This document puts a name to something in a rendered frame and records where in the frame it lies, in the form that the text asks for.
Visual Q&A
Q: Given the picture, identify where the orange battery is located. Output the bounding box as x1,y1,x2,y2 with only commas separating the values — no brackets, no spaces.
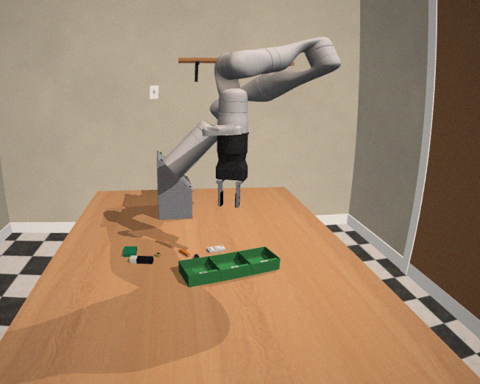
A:
179,248,190,257

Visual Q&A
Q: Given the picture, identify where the white domino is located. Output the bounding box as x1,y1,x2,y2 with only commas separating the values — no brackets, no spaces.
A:
207,245,226,253

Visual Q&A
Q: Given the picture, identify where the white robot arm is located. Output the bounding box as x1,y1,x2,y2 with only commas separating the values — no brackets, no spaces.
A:
163,37,341,177

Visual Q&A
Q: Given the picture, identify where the green rectangular block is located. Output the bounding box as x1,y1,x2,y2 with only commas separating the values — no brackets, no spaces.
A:
123,246,137,257

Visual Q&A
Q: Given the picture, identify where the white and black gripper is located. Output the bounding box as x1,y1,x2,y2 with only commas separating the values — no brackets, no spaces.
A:
202,113,249,208

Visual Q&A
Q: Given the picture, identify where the green three-compartment bin rack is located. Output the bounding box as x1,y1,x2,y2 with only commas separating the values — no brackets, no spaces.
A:
179,246,280,288

